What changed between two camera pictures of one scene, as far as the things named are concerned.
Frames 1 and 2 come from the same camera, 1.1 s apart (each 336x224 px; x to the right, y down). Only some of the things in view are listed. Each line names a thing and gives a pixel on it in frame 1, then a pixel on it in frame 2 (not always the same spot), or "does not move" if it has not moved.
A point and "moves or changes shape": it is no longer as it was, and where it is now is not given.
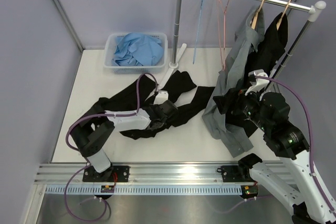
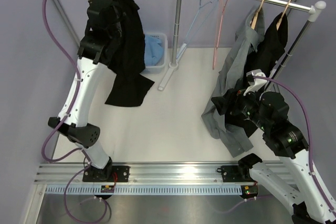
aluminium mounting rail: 154,174 does not move
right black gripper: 223,101 does not move
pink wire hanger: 224,10 moves or changes shape
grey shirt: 250,33 does not move
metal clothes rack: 313,10 does not move
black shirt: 169,105 → 129,84
